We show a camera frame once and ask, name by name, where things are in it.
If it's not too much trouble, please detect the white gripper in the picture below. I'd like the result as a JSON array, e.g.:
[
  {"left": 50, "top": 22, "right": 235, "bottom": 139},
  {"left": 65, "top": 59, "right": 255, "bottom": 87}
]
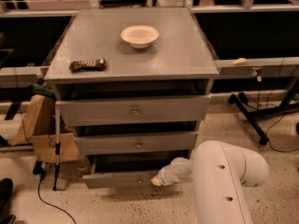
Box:
[{"left": 150, "top": 164, "right": 181, "bottom": 187}]

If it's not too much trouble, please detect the grey bottom drawer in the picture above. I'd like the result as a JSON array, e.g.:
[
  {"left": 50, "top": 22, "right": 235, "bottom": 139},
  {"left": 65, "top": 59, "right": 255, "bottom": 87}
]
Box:
[{"left": 83, "top": 149, "right": 190, "bottom": 189}]

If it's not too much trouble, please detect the grey drawer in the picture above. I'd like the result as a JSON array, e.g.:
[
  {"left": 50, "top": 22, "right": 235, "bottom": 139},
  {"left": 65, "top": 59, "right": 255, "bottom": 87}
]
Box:
[
  {"left": 74, "top": 121, "right": 198, "bottom": 155},
  {"left": 83, "top": 149, "right": 190, "bottom": 189},
  {"left": 56, "top": 95, "right": 210, "bottom": 127}
]

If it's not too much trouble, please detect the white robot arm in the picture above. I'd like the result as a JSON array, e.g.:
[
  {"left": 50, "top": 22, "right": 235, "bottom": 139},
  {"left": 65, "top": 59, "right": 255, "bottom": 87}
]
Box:
[{"left": 151, "top": 141, "right": 269, "bottom": 224}]

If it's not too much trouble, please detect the grey middle drawer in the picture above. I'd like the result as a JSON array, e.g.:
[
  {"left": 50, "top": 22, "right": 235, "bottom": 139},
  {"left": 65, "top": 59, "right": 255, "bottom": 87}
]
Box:
[{"left": 74, "top": 121, "right": 198, "bottom": 155}]

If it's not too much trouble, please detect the grey top drawer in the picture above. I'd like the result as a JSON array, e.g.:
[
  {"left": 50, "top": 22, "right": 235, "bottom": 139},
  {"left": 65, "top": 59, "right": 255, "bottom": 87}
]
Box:
[{"left": 56, "top": 95, "right": 210, "bottom": 127}]

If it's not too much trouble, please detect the grey drawer cabinet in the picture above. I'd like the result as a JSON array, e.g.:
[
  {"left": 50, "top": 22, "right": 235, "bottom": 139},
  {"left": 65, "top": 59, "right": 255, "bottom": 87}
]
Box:
[{"left": 43, "top": 7, "right": 220, "bottom": 166}]

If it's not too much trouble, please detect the silver black tripod leg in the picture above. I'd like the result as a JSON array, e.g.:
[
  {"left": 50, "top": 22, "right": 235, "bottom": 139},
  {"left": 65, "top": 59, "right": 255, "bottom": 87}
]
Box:
[{"left": 52, "top": 106, "right": 61, "bottom": 191}]

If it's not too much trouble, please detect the dark striped snack bar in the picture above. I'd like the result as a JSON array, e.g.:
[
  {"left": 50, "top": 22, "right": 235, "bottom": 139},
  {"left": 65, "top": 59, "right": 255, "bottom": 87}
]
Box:
[{"left": 69, "top": 59, "right": 106, "bottom": 73}]

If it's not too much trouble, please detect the brown cardboard box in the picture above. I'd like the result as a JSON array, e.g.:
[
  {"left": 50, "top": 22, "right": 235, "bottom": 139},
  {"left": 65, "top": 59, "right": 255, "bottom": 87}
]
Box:
[{"left": 10, "top": 93, "right": 79, "bottom": 164}]

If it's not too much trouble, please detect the white bowl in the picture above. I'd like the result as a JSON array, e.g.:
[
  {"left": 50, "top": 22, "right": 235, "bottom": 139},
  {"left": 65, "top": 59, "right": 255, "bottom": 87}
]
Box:
[{"left": 121, "top": 25, "right": 160, "bottom": 49}]

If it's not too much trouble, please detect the yellow foam scrap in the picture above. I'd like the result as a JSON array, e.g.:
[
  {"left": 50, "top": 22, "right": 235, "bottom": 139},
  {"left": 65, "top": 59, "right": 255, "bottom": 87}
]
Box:
[{"left": 232, "top": 58, "right": 247, "bottom": 65}]

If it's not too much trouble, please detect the black stand base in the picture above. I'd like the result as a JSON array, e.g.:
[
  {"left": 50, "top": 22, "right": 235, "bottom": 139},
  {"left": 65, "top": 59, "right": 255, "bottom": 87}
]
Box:
[{"left": 229, "top": 77, "right": 299, "bottom": 146}]

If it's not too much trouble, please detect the black floor cable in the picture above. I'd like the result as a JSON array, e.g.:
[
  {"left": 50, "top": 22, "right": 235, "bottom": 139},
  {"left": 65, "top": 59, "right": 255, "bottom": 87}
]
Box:
[
  {"left": 36, "top": 168, "right": 78, "bottom": 224},
  {"left": 264, "top": 63, "right": 299, "bottom": 154}
]

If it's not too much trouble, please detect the black right floor cable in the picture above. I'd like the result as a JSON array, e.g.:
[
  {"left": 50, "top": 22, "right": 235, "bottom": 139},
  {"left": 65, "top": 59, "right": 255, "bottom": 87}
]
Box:
[{"left": 264, "top": 63, "right": 299, "bottom": 154}]

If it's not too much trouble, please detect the green tool handle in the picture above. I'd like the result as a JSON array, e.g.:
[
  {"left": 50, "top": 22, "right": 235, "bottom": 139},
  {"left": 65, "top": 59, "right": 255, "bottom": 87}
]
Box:
[{"left": 29, "top": 84, "right": 55, "bottom": 99}]

